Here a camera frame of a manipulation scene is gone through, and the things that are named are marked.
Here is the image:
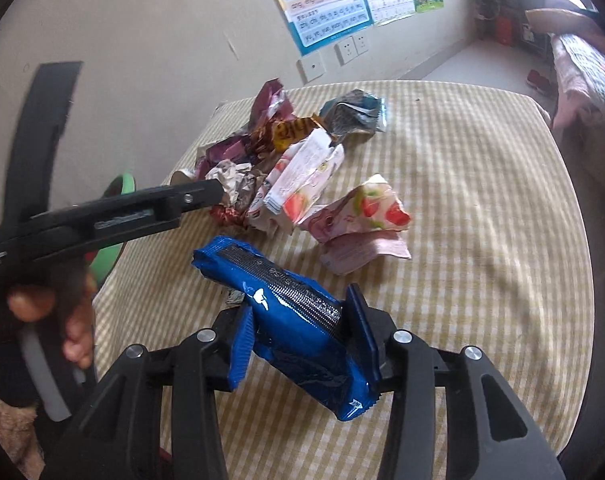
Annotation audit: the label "blue cookie wrapper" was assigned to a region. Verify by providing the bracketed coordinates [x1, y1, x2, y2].
[192, 236, 380, 422]

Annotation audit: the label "green red trash bin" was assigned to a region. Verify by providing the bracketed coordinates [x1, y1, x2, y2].
[84, 172, 136, 288]

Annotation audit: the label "person's left hand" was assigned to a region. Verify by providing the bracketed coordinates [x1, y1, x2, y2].
[5, 271, 100, 371]

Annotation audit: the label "small pink white wrapper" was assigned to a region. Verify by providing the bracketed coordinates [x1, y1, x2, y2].
[321, 231, 412, 275]

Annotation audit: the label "strawberry pink white wrapper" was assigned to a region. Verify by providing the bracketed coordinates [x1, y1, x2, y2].
[300, 174, 411, 244]

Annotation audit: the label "yellow checked table cloth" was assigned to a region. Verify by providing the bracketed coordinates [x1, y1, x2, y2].
[94, 81, 595, 479]

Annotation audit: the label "crumpled white paper wrapper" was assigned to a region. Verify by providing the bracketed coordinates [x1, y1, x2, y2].
[205, 159, 264, 214]

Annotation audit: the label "white strawberry milk carton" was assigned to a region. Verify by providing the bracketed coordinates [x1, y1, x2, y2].
[263, 128, 345, 226]

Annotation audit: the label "orange yellow small wrapper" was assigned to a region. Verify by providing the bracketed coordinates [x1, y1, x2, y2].
[271, 114, 325, 153]

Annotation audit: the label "grey teal crumpled wrapper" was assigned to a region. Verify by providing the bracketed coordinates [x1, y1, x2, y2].
[320, 89, 388, 144]

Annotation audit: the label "purple pink crumpled bag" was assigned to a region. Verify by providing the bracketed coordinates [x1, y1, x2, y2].
[195, 79, 295, 180]

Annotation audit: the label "red slippers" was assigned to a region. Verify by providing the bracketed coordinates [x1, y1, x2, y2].
[526, 70, 557, 98]

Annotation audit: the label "dark shelf with items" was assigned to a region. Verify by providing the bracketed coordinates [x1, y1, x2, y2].
[466, 0, 555, 51]

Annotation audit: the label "bed with patterned quilt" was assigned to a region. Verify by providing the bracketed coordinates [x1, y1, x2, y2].
[525, 0, 605, 131]

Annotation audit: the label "white double wall socket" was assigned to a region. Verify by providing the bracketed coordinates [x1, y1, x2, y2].
[335, 32, 369, 66]

